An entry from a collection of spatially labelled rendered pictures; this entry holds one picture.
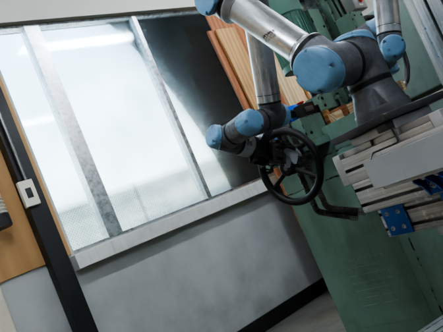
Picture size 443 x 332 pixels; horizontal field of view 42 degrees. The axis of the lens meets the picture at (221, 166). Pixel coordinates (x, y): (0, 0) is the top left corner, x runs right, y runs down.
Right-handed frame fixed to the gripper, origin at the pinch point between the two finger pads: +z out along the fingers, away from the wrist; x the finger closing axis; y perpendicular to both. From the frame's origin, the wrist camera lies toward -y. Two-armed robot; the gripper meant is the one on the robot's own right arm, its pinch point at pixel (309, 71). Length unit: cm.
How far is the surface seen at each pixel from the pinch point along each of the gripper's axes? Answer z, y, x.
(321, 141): 3.3, 3.2, 26.3
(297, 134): 1.9, 16.6, 22.6
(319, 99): 8.8, -12.5, 8.2
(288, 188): 31.7, -3.8, 37.2
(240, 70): 128, -109, -59
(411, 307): 0, -10, 93
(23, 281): 148, 63, 37
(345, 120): -5.8, -2.1, 22.1
